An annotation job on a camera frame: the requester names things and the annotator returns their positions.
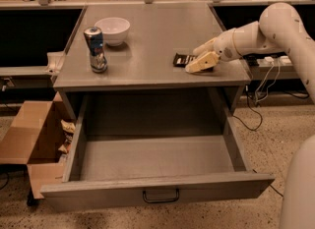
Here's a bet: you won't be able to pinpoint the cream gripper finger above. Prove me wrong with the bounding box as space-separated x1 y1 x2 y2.
185 51 220 73
193 37 217 56

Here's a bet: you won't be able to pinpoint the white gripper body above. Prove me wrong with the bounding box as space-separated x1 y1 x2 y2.
214 28 242 62

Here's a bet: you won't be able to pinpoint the dark chocolate rxbar wrapper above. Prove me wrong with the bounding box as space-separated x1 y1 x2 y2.
173 53 196 68

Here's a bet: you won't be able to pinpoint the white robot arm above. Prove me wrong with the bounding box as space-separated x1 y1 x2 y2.
185 2 315 229

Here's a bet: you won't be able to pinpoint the grey metal drawer cabinet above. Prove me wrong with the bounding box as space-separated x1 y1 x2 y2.
54 2 250 119

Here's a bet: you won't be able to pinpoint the open grey top drawer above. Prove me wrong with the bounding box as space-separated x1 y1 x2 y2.
41 88 274 211

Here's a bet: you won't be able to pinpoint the white plug adapter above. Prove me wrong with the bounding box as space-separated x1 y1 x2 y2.
264 56 274 64

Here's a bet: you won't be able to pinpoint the white power strip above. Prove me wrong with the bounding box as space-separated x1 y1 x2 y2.
279 56 291 65

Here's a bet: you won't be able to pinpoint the white ceramic bowl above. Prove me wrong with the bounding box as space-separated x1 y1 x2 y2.
94 17 130 46

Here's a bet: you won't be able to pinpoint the blue silver drink can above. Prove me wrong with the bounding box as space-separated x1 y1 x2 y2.
84 27 107 73

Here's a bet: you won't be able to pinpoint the snack wrappers in box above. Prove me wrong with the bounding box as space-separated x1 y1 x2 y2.
58 120 76 153

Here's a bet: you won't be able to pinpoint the open cardboard box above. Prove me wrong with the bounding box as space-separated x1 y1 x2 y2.
0 93 74 200

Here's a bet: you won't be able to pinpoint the black drawer handle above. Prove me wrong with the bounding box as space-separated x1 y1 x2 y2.
142 189 180 204

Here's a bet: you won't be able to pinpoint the black floor cable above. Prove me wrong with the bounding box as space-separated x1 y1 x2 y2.
251 168 284 199

